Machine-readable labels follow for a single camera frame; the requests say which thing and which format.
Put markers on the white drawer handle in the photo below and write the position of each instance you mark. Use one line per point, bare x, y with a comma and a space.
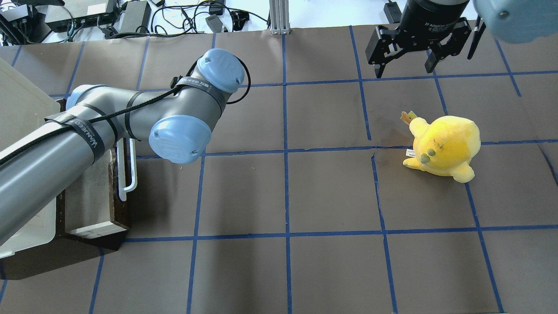
126, 167

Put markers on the cream plastic storage box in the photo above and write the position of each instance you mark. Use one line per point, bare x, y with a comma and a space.
23, 107

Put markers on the black network switch box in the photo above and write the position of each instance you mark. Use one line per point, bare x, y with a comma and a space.
77, 13

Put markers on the aluminium frame post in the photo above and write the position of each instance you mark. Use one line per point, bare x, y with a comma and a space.
279, 17

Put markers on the black power adapter brick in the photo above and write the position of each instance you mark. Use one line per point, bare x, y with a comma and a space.
136, 14

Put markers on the yellow plush dinosaur toy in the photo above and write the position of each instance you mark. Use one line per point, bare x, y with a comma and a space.
444, 147

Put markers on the dark brown wooden drawer cabinet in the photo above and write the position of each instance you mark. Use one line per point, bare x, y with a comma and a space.
91, 209

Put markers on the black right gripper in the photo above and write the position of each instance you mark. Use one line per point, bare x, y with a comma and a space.
430, 18

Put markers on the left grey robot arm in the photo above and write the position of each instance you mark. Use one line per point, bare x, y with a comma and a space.
177, 124

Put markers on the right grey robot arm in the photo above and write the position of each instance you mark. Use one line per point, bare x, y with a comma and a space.
513, 21

